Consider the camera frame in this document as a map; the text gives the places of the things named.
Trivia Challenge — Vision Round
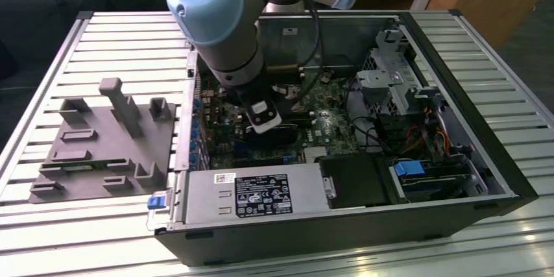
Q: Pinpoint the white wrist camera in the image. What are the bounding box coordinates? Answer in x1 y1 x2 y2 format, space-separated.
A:
245 100 285 135

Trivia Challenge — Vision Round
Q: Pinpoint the black RAM slot bank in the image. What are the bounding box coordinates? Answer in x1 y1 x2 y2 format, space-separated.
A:
279 110 315 125
263 64 307 86

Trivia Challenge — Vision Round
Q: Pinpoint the grey metal drive cage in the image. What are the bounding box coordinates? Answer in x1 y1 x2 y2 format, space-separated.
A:
354 29 439 118

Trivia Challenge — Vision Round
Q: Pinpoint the black graphics card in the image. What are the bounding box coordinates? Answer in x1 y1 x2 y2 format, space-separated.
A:
241 121 301 151

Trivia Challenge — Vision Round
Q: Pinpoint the black cable bundle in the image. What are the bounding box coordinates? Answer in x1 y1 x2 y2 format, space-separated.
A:
349 115 402 156

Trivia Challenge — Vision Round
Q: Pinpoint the green motherboard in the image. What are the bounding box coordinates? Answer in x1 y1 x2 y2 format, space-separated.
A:
198 67 369 170

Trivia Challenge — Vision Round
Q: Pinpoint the black open PC case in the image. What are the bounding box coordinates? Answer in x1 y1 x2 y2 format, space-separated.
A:
154 9 541 267

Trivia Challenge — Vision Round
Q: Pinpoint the grey power supply unit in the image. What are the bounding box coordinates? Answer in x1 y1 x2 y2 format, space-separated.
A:
166 163 335 230

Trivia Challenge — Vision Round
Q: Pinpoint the blue case latch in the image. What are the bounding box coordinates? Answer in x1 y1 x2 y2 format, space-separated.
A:
146 193 168 210

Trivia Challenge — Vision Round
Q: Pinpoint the coloured wire bundle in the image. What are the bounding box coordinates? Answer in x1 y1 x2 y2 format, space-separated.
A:
401 123 454 163

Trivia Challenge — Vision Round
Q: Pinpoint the blue disk carrier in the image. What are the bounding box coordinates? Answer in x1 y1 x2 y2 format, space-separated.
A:
393 158 429 180

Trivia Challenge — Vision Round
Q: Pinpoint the black hard disk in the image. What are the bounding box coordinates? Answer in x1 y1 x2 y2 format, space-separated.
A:
395 173 475 204

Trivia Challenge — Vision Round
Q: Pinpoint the silver chipset heatsink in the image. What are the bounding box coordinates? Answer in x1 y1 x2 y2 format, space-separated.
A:
305 146 331 163

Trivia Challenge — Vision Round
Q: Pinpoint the black drive bay box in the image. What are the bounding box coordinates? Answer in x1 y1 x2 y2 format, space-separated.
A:
314 152 406 210

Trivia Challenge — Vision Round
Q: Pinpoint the grey parts rack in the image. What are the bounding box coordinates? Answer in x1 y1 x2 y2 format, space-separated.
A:
26 77 183 206

